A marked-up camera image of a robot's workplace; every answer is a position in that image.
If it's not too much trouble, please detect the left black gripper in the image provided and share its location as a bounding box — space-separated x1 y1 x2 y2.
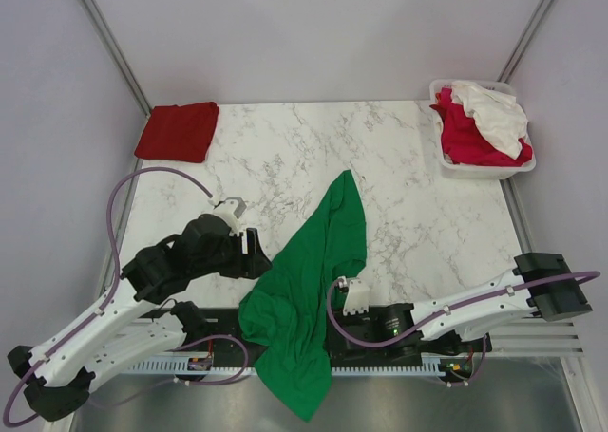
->
192 227 272 279

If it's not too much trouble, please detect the green t-shirt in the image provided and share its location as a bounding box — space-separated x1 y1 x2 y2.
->
238 170 367 422

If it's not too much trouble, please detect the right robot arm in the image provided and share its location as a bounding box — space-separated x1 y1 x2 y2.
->
326 252 600 355

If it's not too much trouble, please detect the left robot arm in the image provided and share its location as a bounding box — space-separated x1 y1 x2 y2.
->
8 214 272 422

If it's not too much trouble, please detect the folded dark red t-shirt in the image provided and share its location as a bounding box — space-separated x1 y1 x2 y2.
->
134 102 219 163

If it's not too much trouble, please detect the white plastic laundry basket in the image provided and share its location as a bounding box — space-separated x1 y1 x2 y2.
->
429 79 536 179

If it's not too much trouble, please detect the red t-shirt in basket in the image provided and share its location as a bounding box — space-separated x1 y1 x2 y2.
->
431 86 534 167

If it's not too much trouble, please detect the white t-shirt in basket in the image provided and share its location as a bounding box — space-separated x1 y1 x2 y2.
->
451 81 528 160

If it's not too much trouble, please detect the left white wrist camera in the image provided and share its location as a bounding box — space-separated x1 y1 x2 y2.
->
211 197 247 235

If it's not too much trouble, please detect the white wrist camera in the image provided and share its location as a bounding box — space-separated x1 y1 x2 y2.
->
337 276 370 316
211 197 247 235

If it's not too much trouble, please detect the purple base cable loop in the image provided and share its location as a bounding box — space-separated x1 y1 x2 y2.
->
173 334 254 389

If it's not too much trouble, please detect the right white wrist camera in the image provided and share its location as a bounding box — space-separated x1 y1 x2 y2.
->
337 276 370 316

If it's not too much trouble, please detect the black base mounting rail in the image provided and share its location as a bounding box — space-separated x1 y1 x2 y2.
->
156 301 485 369

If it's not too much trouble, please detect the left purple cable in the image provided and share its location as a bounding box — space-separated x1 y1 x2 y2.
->
0 166 215 427

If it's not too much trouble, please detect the white slotted cable duct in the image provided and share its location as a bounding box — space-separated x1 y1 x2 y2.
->
123 355 473 377

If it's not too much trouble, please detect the left aluminium frame post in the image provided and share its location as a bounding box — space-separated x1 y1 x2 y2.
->
78 0 152 116

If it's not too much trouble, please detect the aluminium frame post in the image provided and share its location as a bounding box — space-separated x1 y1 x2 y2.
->
78 0 152 116
498 0 558 83

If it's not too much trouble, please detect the right aluminium frame post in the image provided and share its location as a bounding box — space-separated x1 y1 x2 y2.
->
498 0 558 83

